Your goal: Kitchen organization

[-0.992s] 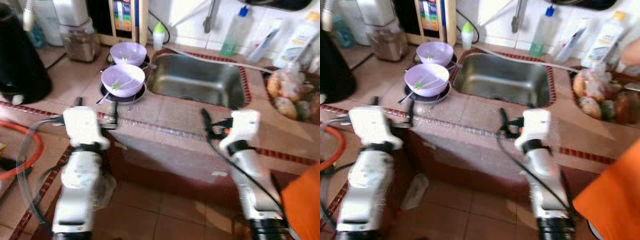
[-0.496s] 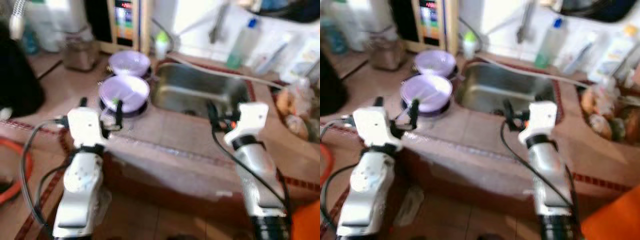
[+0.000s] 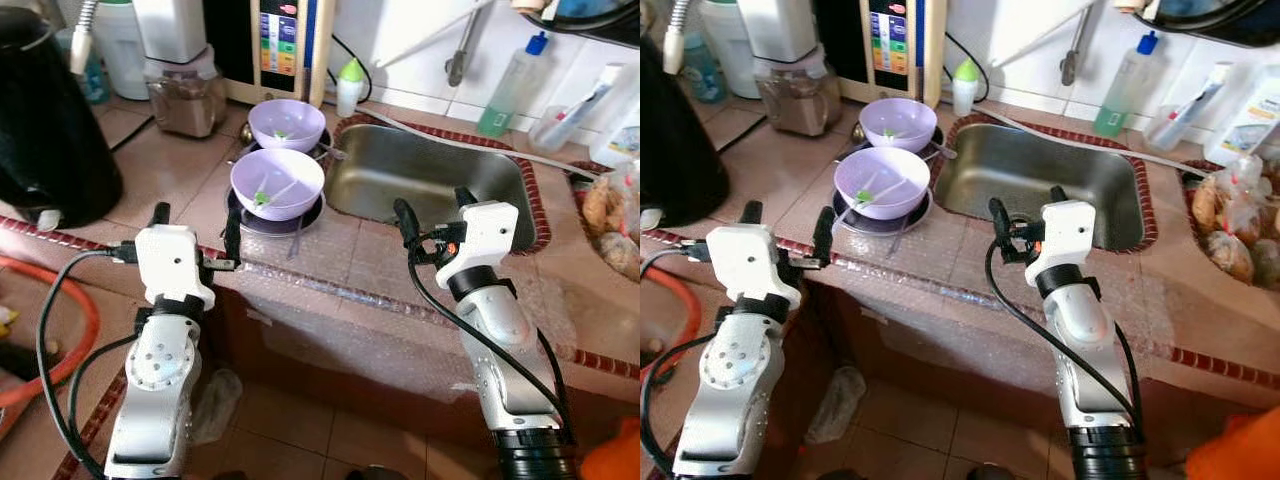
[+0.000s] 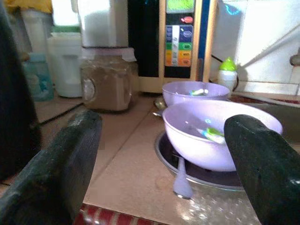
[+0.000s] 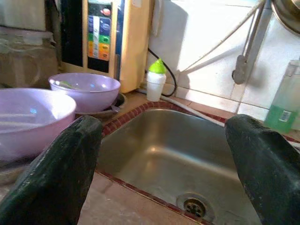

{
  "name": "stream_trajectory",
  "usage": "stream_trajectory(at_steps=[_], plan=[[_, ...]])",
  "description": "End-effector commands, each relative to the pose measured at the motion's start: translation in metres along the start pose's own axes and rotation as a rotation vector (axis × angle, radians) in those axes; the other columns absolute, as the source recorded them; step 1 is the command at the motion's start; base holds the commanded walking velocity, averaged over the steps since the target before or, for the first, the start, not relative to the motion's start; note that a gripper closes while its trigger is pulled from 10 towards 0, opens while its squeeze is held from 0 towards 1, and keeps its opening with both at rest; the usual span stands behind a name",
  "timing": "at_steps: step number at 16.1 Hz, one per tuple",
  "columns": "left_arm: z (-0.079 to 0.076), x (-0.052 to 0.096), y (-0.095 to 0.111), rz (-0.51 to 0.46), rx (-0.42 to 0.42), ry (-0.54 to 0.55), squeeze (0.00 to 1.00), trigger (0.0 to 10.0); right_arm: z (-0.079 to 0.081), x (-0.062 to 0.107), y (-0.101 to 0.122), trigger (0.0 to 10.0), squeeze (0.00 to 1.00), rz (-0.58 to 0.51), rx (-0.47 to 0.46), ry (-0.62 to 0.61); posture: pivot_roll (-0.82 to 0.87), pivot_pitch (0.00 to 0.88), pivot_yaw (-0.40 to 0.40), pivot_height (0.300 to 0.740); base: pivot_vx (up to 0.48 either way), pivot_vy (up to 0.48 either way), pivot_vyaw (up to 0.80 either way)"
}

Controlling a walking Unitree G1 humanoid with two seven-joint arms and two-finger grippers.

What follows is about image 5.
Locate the small purple plastic bowl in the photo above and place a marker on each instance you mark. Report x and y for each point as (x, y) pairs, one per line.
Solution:
(93, 98)

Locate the clear bottle green liquid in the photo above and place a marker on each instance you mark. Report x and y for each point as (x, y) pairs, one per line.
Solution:
(281, 112)

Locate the steel sink drain strainer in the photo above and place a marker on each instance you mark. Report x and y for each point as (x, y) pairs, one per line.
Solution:
(194, 206)

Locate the small green utensil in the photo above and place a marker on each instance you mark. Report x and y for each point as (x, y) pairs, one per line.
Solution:
(64, 84)

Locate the round steel plate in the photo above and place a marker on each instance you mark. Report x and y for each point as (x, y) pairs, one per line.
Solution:
(103, 114)

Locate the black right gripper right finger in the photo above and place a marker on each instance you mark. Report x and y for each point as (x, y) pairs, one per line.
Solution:
(269, 175)

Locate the glass jar brown contents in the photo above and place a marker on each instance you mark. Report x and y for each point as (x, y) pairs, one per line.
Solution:
(25, 63)

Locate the grey metal faucet pipe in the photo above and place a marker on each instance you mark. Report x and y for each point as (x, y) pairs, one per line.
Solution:
(257, 35)

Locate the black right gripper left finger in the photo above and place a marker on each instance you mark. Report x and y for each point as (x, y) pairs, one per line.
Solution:
(54, 178)

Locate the stainless steel sink basin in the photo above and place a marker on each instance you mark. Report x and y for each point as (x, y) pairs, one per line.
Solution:
(164, 164)

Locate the pale chopstick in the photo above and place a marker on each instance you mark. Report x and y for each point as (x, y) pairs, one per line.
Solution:
(18, 115)
(18, 124)

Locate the hanging metal pot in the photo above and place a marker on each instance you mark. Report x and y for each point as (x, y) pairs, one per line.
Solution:
(288, 16)

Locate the large purple plastic bowl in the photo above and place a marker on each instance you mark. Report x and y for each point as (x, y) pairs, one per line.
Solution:
(28, 140)

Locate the cream water ionizer colourful panel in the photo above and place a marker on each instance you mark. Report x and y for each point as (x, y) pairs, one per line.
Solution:
(136, 47)

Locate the white bottle green cap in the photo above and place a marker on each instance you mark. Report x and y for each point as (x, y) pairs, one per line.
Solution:
(155, 86)

